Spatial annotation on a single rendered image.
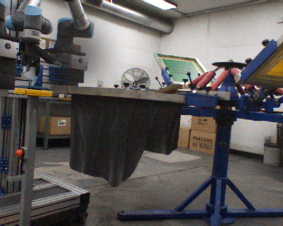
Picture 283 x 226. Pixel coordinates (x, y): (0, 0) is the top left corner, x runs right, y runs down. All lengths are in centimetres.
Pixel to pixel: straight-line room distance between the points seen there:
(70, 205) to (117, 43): 486
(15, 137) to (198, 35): 546
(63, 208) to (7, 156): 52
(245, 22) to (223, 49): 66
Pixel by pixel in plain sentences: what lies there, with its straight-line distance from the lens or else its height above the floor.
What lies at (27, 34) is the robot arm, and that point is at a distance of 147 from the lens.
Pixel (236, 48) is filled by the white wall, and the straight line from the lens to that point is 636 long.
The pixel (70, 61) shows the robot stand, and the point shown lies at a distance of 204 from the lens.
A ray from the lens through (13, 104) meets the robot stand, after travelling 212.
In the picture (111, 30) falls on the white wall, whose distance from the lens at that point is 653.
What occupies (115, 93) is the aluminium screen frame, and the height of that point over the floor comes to 96.
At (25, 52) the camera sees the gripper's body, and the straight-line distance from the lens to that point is 145.
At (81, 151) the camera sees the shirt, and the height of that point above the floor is 64.
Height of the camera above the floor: 94
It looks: 3 degrees down
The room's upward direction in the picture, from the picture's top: 5 degrees clockwise
